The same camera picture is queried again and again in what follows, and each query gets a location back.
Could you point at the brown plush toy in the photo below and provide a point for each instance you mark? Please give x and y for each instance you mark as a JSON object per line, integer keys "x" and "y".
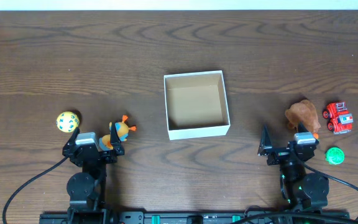
{"x": 303, "y": 112}

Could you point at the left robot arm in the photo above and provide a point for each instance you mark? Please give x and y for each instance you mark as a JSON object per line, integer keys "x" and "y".
{"x": 87, "y": 188}

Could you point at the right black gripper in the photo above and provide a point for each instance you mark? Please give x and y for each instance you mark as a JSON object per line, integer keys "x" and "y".
{"x": 286, "y": 155}

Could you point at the orange and blue duck toy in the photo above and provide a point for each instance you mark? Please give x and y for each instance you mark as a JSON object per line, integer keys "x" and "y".
{"x": 122, "y": 132}

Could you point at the red toy fire truck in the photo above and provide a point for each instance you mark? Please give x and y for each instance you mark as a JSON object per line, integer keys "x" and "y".
{"x": 339, "y": 118}

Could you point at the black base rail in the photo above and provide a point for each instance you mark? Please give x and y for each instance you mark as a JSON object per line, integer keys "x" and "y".
{"x": 137, "y": 217}

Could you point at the green round toy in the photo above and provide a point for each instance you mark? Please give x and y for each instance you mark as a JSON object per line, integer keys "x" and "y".
{"x": 335, "y": 156}

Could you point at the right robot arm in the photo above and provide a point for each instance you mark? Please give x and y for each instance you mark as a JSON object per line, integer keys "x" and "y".
{"x": 304, "y": 191}

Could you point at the yellow ball with blue letters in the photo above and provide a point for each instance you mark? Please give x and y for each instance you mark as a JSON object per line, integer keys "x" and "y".
{"x": 67, "y": 121}

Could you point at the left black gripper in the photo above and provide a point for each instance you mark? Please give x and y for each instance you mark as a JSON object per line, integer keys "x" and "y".
{"x": 91, "y": 154}

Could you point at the white cardboard box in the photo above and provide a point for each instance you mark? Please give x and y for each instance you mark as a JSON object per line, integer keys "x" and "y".
{"x": 196, "y": 105}

